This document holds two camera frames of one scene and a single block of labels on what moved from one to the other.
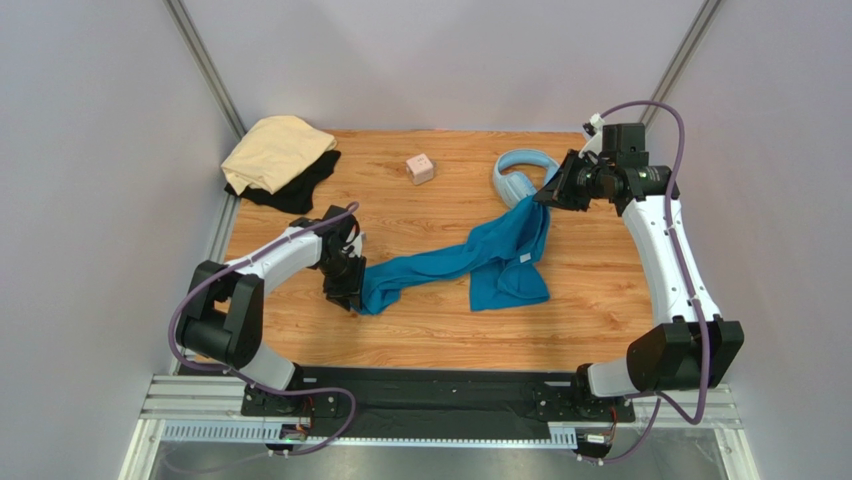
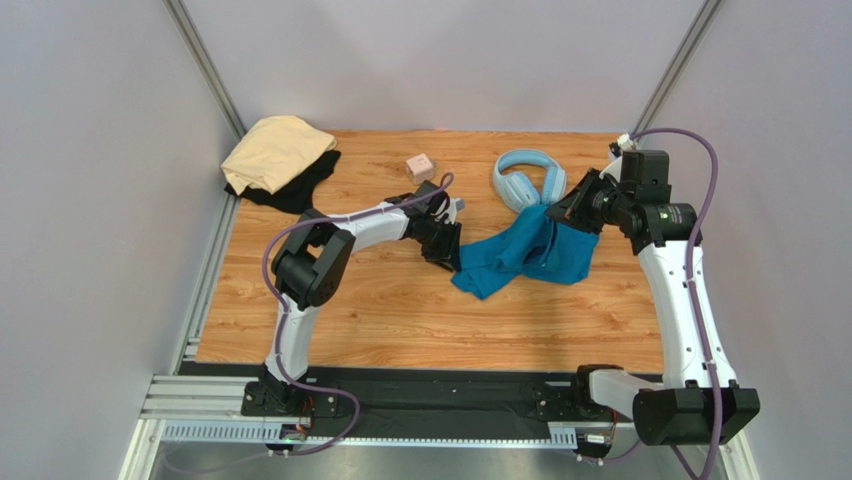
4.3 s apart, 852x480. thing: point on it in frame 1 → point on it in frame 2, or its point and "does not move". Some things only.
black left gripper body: (343, 276) → (439, 240)
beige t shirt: (271, 151) does not move
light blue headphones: (513, 187) does not move
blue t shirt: (501, 259) → (533, 243)
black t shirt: (294, 195) does not move
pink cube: (419, 168) does not move
